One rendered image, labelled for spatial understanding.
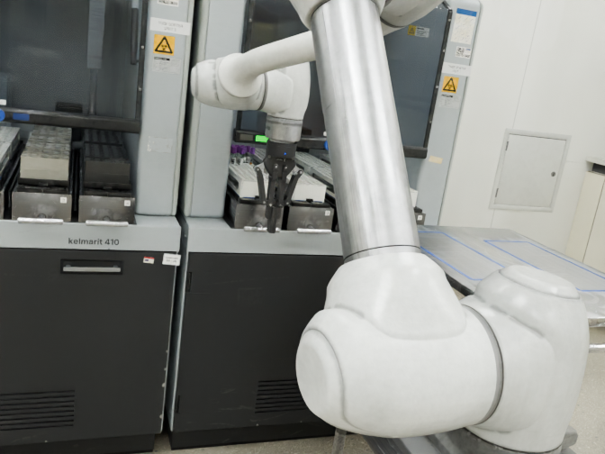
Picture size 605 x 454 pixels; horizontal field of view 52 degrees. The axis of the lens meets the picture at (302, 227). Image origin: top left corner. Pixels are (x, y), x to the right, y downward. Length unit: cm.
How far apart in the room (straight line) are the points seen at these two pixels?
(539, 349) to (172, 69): 120
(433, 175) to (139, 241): 93
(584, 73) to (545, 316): 306
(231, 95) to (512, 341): 87
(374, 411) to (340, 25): 51
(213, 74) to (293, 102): 20
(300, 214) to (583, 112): 240
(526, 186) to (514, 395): 293
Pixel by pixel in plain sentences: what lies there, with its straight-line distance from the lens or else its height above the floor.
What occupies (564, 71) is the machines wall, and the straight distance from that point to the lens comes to 371.
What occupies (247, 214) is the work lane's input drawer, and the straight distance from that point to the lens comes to 170.
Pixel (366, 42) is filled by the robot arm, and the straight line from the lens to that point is 88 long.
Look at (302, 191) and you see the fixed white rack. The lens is 176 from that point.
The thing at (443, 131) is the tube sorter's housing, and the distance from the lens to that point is 199.
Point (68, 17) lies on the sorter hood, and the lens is 166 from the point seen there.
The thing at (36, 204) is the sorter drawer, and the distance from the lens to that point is 164.
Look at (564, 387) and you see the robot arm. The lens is 86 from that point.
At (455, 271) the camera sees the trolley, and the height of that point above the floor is 82.
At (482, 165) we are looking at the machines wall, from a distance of 348.
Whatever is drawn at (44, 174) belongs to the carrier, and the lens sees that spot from 170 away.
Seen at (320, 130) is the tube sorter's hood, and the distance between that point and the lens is 179.
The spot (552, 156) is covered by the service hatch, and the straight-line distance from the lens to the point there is 375.
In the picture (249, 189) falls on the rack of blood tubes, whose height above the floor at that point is 84.
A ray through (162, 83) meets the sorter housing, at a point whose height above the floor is 110.
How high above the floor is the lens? 120
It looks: 15 degrees down
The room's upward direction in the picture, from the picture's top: 8 degrees clockwise
